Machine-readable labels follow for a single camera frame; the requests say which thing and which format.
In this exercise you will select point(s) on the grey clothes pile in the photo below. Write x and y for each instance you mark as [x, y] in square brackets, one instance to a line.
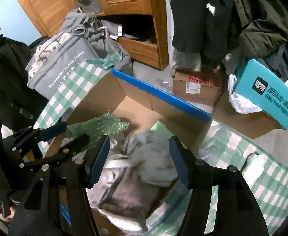
[105, 50]

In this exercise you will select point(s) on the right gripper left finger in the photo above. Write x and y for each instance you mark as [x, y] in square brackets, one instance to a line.
[95, 159]

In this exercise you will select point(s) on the dark green hanging jacket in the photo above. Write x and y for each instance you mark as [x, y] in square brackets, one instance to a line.
[263, 27]

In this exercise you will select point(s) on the white plastic bag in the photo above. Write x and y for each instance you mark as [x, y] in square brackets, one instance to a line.
[240, 104]

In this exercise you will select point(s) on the black hanging coat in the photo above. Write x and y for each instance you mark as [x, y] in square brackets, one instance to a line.
[203, 26]

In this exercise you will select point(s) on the grey plush slipper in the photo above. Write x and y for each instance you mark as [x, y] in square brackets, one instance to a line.
[130, 201]

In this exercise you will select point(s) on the light green cloth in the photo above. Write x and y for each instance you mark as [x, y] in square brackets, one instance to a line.
[161, 128]

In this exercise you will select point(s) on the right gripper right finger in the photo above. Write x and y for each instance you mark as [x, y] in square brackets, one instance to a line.
[184, 161]

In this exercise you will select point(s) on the green checked tablecloth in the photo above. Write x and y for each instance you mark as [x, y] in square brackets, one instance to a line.
[245, 167]

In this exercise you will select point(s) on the white grey socks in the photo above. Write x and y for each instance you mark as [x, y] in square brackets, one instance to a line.
[149, 152]

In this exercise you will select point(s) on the small cardboard box red contents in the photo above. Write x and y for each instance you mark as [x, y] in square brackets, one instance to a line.
[197, 86]

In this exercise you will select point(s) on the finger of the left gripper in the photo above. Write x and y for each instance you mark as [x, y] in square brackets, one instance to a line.
[74, 146]
[52, 132]

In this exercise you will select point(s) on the white mesh bath sponge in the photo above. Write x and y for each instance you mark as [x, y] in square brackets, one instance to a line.
[112, 169]

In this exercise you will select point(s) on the brown cardboard box under teal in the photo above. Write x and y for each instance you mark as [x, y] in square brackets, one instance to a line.
[251, 125]

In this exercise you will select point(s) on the teal rectangular box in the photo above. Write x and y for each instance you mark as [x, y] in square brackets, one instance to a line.
[263, 88]

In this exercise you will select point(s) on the grey printed tote bag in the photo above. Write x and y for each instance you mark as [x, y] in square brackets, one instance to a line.
[56, 59]

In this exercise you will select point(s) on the cardboard box blue rim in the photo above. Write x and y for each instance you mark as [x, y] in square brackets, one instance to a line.
[167, 218]

